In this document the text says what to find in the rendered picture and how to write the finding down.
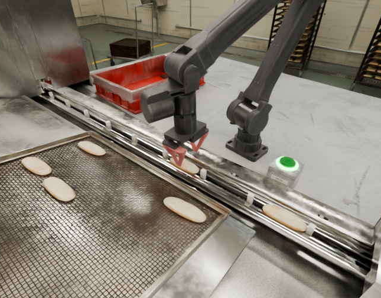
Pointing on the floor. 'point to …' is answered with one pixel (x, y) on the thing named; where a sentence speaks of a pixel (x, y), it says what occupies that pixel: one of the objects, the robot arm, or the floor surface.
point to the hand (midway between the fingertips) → (187, 155)
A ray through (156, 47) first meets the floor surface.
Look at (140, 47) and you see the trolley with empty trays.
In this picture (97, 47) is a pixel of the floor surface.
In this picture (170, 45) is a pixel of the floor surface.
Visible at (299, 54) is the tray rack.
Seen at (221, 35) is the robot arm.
